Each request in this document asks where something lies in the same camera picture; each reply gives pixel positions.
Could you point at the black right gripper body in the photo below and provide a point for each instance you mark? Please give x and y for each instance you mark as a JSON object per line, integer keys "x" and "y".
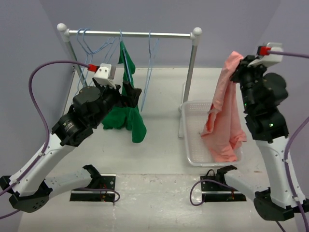
{"x": 248, "y": 75}

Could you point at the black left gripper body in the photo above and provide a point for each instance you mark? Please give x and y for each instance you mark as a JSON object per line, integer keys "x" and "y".
{"x": 111, "y": 97}

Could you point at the light blue pink-shirt hanger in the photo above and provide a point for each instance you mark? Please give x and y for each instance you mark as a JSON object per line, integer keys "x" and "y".
{"x": 152, "y": 55}

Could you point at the pink t shirt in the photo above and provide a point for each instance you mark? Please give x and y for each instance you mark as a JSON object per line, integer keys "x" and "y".
{"x": 223, "y": 133}

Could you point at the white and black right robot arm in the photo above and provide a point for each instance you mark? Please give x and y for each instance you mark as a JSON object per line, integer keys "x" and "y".
{"x": 262, "y": 93}

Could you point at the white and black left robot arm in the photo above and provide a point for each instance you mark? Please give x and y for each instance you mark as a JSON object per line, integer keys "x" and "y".
{"x": 31, "y": 188}

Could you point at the green t shirt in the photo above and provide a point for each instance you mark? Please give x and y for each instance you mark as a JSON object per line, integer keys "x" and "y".
{"x": 128, "y": 118}

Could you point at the light blue green-shirt hanger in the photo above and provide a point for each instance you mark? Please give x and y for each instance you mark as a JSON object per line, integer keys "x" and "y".
{"x": 125, "y": 59}

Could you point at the metal clothes rack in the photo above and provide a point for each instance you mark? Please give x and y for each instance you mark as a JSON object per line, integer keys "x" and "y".
{"x": 66, "y": 33}

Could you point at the clear plastic basket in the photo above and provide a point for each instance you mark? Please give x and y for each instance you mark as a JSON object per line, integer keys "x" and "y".
{"x": 194, "y": 115}

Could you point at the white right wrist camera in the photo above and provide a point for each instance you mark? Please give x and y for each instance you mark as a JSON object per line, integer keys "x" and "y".
{"x": 264, "y": 57}

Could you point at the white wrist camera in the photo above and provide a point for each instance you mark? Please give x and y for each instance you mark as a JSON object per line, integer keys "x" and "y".
{"x": 105, "y": 75}
{"x": 264, "y": 57}

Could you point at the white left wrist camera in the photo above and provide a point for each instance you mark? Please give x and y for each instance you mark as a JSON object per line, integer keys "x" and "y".
{"x": 105, "y": 75}

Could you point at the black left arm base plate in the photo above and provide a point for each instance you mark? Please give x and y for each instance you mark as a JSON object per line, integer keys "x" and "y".
{"x": 103, "y": 191}

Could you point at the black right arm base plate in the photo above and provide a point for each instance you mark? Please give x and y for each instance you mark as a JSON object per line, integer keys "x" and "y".
{"x": 212, "y": 192}

